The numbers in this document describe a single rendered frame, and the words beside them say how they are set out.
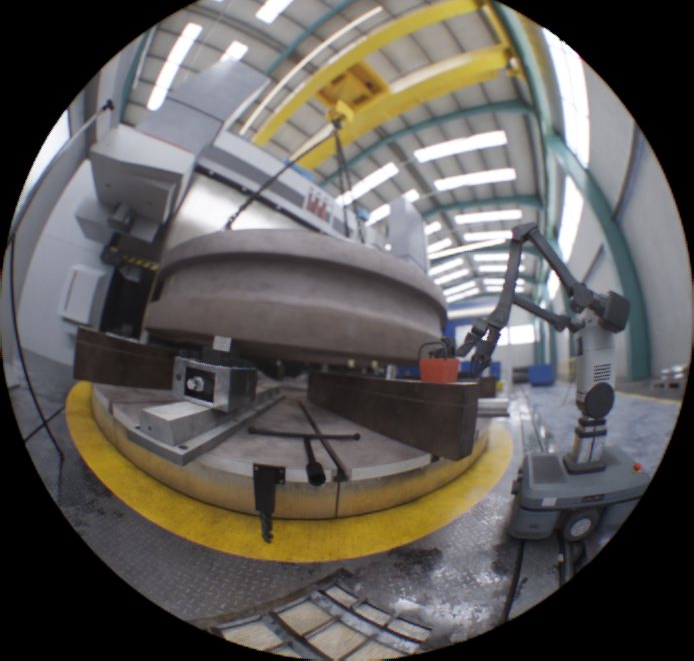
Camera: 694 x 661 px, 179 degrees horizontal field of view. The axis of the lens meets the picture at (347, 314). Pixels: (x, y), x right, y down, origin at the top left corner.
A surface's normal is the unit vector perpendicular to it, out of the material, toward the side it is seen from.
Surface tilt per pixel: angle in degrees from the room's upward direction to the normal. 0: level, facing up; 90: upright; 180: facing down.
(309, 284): 90
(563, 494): 45
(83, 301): 90
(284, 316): 90
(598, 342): 90
